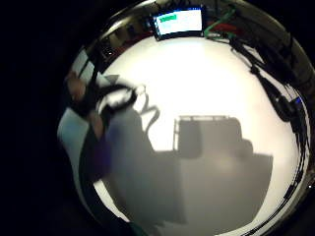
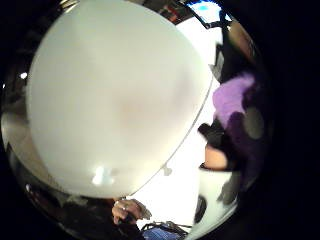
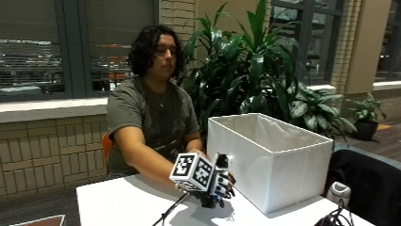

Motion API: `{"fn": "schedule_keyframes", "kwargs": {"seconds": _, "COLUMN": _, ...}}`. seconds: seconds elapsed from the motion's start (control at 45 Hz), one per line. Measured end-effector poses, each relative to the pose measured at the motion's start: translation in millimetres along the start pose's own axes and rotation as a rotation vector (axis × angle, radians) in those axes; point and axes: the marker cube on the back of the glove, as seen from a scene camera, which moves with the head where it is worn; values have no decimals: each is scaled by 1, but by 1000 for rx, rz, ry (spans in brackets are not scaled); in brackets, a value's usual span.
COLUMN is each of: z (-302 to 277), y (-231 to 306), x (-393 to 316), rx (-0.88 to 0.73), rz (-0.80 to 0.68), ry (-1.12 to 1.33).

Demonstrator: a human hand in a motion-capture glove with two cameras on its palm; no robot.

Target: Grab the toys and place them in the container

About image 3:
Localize tall green leafy plant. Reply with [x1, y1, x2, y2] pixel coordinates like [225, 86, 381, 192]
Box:
[181, 0, 304, 133]

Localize small potted green plant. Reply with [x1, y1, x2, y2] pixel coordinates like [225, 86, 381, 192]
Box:
[348, 93, 389, 124]

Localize brown board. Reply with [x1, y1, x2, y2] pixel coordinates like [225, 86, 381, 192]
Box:
[9, 214, 68, 226]

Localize black jacket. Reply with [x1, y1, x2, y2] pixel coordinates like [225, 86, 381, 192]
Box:
[322, 149, 401, 226]

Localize window with blinds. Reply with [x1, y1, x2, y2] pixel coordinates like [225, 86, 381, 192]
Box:
[79, 0, 160, 98]
[0, 0, 73, 102]

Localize white marker cube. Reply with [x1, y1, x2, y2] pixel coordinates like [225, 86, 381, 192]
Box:
[168, 152, 218, 193]

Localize dark framed glass window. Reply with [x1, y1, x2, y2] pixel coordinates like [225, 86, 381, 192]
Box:
[269, 0, 346, 88]
[373, 0, 401, 83]

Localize black glove cable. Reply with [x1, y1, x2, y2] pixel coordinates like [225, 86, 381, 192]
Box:
[152, 191, 192, 226]

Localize the person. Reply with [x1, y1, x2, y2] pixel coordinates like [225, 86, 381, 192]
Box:
[105, 24, 238, 209]

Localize black cable bundle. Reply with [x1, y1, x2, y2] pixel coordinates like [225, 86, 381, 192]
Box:
[313, 199, 357, 226]

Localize orange chair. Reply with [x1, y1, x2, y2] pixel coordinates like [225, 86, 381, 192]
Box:
[100, 133, 115, 173]

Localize thin necklace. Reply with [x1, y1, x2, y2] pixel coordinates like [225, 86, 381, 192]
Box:
[155, 93, 168, 108]

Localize white and grey device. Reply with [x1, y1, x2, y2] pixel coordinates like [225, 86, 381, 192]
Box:
[326, 181, 352, 209]

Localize black plant pot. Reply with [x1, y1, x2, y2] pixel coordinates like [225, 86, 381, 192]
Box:
[353, 120, 380, 142]

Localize broad-leaf variegated plant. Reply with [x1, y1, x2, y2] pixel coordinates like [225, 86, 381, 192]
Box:
[286, 82, 358, 139]

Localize white fabric storage box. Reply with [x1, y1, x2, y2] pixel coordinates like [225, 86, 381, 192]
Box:
[205, 112, 334, 215]

